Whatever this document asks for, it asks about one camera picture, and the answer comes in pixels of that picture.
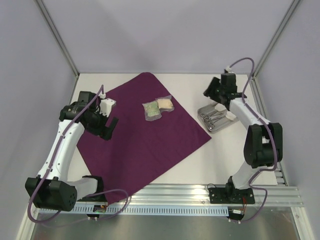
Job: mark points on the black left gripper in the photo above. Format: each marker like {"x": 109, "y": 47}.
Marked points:
{"x": 106, "y": 131}

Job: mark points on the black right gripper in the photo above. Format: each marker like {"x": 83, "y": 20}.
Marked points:
{"x": 211, "y": 88}

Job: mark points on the steel surgical scissors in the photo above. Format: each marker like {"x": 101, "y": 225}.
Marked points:
{"x": 212, "y": 115}

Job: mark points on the stainless steel instrument tray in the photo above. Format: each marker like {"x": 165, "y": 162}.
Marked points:
{"x": 220, "y": 125}

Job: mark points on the purple cloth drape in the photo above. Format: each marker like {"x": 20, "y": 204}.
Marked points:
{"x": 140, "y": 151}

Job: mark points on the green gauze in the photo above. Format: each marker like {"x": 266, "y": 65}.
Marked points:
{"x": 151, "y": 111}

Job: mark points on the beige bandage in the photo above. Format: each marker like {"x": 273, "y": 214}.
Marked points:
{"x": 165, "y": 104}

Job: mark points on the white gauze pad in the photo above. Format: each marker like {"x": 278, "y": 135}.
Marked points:
{"x": 219, "y": 107}
{"x": 230, "y": 116}

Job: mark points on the steel forceps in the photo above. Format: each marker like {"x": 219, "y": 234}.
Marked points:
{"x": 210, "y": 123}

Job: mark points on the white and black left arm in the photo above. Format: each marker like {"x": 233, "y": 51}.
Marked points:
{"x": 56, "y": 167}

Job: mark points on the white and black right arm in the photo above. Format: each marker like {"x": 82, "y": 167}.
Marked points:
{"x": 263, "y": 146}

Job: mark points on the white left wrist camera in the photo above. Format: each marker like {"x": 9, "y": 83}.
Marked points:
{"x": 106, "y": 105}

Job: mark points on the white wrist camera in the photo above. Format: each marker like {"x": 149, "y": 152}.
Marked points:
{"x": 228, "y": 69}
{"x": 106, "y": 105}

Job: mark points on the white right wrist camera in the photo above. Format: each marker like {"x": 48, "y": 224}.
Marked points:
{"x": 228, "y": 69}

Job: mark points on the aluminium mounting rail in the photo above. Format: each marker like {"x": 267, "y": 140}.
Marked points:
{"x": 165, "y": 195}

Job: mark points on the white slotted cable duct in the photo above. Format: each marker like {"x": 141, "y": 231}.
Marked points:
{"x": 155, "y": 210}

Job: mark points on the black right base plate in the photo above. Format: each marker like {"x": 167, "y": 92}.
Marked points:
{"x": 224, "y": 195}

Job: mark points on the aluminium frame post right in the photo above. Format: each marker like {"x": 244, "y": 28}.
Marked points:
{"x": 276, "y": 36}

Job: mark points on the aluminium frame post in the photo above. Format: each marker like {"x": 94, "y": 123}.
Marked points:
{"x": 276, "y": 36}
{"x": 56, "y": 35}

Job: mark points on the aluminium frame post left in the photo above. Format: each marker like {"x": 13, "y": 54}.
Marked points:
{"x": 56, "y": 35}

